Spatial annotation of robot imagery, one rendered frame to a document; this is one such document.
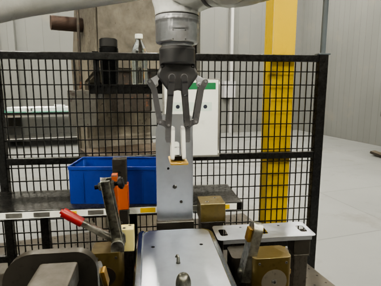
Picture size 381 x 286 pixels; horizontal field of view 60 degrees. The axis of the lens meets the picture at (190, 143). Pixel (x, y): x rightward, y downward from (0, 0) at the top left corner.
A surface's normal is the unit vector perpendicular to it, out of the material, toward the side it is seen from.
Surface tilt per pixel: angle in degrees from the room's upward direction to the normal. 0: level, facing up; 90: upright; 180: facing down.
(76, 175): 90
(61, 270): 0
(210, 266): 0
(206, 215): 90
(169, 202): 90
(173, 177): 90
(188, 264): 0
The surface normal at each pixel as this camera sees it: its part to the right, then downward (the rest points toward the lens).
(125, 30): 0.48, 0.17
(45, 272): 0.00, -0.99
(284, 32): 0.12, 0.16
